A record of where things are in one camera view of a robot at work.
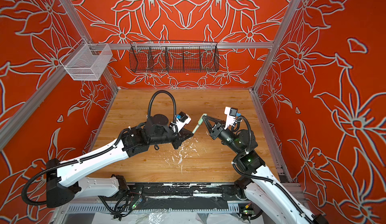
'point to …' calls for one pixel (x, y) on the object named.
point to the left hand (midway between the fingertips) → (192, 131)
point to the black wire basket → (174, 56)
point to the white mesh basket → (87, 61)
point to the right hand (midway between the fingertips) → (201, 119)
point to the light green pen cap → (201, 120)
